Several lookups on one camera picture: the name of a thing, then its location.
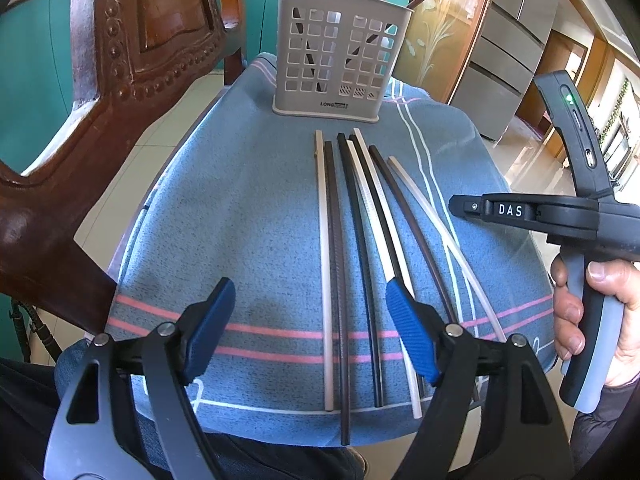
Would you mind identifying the person's right forearm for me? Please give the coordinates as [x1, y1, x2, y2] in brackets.
[570, 375, 640, 480]

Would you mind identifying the black chopstick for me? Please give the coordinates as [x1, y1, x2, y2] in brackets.
[348, 134, 402, 283]
[337, 133, 384, 407]

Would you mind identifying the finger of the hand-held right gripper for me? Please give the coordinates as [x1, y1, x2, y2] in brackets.
[448, 193, 540, 225]

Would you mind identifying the dark brown chopstick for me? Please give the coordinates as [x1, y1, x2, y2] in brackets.
[324, 141, 351, 446]
[368, 146, 461, 326]

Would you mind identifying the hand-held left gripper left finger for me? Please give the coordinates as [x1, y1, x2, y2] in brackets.
[42, 277, 236, 480]

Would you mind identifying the black metal stand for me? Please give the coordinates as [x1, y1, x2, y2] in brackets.
[7, 299, 62, 367]

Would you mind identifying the person's dark clothing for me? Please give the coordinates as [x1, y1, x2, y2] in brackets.
[0, 355, 371, 480]

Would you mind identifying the blue striped towel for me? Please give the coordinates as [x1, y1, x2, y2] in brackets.
[54, 52, 558, 461]

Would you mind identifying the stainless steel refrigerator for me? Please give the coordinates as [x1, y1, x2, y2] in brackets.
[447, 0, 563, 143]

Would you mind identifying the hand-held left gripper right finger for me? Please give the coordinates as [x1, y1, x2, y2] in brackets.
[385, 280, 576, 480]

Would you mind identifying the beige chopstick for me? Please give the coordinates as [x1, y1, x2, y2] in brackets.
[314, 130, 335, 412]

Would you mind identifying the green hanging plant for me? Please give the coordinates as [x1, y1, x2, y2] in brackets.
[597, 77, 636, 146]

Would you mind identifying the person's right hand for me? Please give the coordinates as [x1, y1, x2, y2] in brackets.
[551, 257, 640, 388]

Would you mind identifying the carved wooden chair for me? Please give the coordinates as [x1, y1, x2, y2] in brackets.
[0, 0, 248, 341]

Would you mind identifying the teal cabinet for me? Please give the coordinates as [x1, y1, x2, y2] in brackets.
[0, 0, 416, 176]

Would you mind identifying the translucent white chopstick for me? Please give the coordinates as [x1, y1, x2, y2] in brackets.
[388, 156, 507, 343]

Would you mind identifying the etched glass door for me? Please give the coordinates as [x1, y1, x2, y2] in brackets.
[395, 0, 501, 106]

